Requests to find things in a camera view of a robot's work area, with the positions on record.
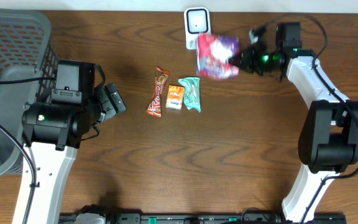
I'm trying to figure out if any white barcode scanner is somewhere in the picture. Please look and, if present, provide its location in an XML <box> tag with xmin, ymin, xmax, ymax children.
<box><xmin>183</xmin><ymin>7</ymin><xmax>211</xmax><ymax>50</ymax></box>

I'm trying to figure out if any orange brown snack bag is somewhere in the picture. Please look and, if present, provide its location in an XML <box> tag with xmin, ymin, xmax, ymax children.
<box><xmin>145</xmin><ymin>67</ymin><xmax>170</xmax><ymax>118</ymax></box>

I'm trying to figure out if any red purple snack pack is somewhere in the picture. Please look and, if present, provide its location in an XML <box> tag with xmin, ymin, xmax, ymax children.
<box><xmin>196</xmin><ymin>34</ymin><xmax>239</xmax><ymax>80</ymax></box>

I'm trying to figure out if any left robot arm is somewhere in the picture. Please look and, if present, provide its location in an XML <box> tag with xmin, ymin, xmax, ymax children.
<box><xmin>13</xmin><ymin>60</ymin><xmax>126</xmax><ymax>223</ymax></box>

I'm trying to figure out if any black left camera cable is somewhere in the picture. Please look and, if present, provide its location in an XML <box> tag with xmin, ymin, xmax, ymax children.
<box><xmin>0</xmin><ymin>77</ymin><xmax>57</xmax><ymax>224</ymax></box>

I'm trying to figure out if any green white snack packet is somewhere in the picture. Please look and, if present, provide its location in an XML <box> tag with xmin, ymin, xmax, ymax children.
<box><xmin>178</xmin><ymin>77</ymin><xmax>201</xmax><ymax>113</ymax></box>

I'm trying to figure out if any small orange box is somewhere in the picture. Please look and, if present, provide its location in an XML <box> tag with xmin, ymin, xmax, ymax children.
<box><xmin>165</xmin><ymin>85</ymin><xmax>185</xmax><ymax>110</ymax></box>

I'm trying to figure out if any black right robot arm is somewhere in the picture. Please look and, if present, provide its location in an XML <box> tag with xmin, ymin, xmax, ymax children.
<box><xmin>227</xmin><ymin>22</ymin><xmax>358</xmax><ymax>223</ymax></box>

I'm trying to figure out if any grey plastic mesh basket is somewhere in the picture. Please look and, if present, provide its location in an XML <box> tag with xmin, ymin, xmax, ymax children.
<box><xmin>0</xmin><ymin>7</ymin><xmax>60</xmax><ymax>181</ymax></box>

